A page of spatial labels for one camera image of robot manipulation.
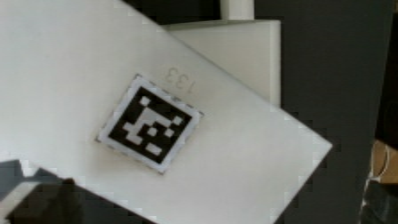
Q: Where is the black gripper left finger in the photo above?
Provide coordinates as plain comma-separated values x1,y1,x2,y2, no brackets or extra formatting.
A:
0,169,83,224

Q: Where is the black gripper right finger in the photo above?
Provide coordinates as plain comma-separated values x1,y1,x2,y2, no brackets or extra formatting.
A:
358,181,398,224

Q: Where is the white cabinet top block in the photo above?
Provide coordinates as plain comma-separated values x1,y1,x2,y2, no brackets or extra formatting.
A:
0,0,330,224

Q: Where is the white cabinet body box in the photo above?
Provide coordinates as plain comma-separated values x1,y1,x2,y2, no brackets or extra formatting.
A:
164,0,282,106

